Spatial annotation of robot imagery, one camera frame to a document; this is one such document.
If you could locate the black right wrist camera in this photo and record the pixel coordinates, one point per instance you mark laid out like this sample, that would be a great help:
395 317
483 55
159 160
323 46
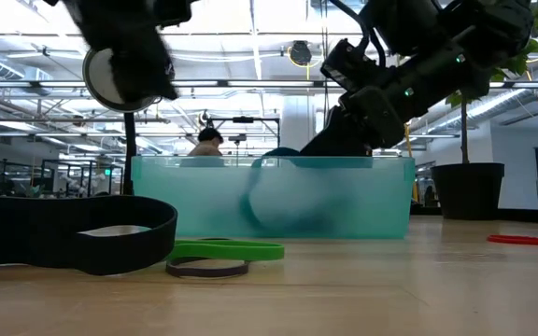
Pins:
344 65

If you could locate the black desk lamp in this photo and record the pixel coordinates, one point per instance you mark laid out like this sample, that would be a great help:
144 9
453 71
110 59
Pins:
103 79

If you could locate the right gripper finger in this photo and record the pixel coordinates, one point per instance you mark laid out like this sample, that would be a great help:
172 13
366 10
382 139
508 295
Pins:
339 137

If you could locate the teal translucent plastic bin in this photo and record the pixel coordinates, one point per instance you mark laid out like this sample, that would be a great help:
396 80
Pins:
194 210

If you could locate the bright green rubber band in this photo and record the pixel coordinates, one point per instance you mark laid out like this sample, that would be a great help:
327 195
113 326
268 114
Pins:
250 252

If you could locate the potted green plant black pot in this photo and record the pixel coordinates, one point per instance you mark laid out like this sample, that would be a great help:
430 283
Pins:
467 191

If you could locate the person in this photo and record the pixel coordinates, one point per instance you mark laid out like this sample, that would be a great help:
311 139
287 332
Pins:
206 148

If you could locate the dark brown rubber band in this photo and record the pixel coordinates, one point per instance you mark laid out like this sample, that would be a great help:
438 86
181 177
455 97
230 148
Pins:
203 274

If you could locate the black gantry frame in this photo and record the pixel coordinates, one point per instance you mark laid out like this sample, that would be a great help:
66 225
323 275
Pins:
243 119

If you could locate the wide black rubber band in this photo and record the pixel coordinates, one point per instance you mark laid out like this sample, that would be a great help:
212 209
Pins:
124 254

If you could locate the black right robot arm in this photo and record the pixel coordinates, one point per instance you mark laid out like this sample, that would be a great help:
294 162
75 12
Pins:
484 28

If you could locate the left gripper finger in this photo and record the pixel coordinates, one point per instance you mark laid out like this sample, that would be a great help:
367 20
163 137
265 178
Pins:
147 79

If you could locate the dark blue rubber band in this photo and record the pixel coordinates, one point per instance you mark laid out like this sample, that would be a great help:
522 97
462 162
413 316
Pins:
248 210

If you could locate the red rubber band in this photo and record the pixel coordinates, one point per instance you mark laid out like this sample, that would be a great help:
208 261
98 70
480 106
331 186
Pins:
530 241

